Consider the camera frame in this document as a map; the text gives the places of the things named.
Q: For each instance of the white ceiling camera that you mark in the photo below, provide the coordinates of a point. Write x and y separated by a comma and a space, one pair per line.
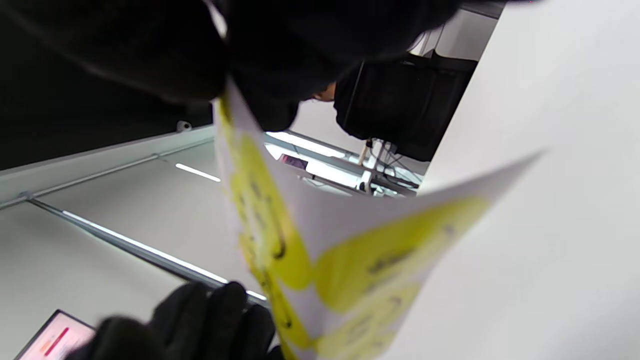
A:
183, 126

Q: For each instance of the person's left hand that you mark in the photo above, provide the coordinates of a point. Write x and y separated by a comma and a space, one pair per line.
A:
200, 330

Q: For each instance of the white table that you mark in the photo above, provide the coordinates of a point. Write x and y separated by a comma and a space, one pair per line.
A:
575, 200

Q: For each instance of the person's right hand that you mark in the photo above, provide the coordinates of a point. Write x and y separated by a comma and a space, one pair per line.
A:
280, 45

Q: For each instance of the yellow smiley sticker sheet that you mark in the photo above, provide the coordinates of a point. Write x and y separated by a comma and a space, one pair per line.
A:
350, 225

